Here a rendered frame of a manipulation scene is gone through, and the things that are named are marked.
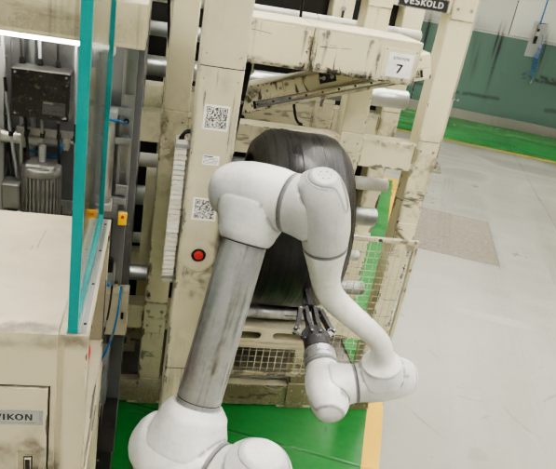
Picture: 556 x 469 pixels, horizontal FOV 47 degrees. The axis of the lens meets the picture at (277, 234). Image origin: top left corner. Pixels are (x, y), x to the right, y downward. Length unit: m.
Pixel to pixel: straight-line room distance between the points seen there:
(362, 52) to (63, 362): 1.41
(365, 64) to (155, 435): 1.37
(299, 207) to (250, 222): 0.11
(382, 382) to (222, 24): 1.05
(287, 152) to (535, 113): 9.67
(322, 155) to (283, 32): 0.44
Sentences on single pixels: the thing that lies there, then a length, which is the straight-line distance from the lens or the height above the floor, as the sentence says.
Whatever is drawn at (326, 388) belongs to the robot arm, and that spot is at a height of 1.00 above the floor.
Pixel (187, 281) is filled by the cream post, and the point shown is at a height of 0.96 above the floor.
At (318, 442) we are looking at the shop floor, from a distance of 3.06.
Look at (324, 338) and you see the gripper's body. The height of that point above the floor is 1.03.
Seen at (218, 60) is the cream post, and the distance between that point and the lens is 1.87.
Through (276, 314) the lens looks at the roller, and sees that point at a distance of 2.11.
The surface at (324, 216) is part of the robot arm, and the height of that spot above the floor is 1.51.
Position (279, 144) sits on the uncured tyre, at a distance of 1.95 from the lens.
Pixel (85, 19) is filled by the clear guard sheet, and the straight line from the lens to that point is 1.06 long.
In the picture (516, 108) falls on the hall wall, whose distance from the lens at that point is 11.37.
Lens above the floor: 1.97
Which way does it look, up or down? 23 degrees down
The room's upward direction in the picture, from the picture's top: 10 degrees clockwise
